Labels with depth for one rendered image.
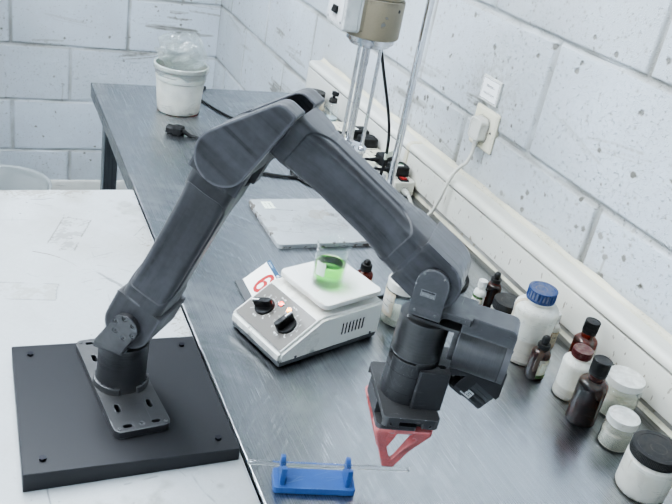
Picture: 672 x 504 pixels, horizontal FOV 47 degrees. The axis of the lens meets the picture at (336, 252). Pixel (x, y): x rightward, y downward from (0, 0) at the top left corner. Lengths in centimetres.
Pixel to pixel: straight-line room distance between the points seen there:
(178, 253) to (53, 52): 261
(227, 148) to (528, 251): 82
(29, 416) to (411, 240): 51
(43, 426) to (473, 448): 56
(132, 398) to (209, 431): 11
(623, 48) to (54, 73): 256
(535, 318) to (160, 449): 61
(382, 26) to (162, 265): 70
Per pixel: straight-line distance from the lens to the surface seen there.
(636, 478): 112
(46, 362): 111
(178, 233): 89
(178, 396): 106
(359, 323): 122
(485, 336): 83
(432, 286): 79
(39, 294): 129
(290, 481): 97
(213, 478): 98
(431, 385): 87
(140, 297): 94
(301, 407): 110
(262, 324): 118
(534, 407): 123
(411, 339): 84
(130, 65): 352
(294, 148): 79
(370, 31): 144
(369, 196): 79
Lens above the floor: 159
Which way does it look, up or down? 27 degrees down
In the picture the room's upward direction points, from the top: 11 degrees clockwise
